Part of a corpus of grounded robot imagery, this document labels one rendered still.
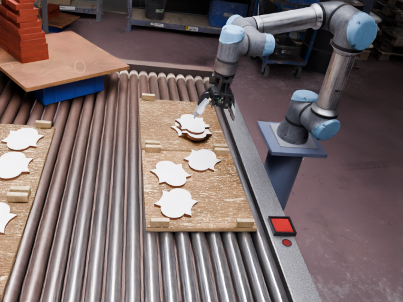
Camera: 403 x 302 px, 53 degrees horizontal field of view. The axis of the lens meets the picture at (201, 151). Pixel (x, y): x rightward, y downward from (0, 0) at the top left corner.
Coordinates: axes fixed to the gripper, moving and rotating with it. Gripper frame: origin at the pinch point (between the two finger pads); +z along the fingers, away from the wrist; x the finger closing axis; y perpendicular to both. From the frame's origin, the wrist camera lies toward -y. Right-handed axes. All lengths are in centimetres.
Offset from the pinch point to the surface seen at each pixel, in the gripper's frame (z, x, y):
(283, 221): 15.3, 20.1, 37.4
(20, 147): 14, -68, 4
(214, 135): 15.3, 5.6, -12.4
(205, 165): 13.8, -2.1, 10.2
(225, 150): 12.7, 6.7, 2.0
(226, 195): 14.8, 2.7, 25.5
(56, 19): 103, -111, -390
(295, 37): 94, 204, -394
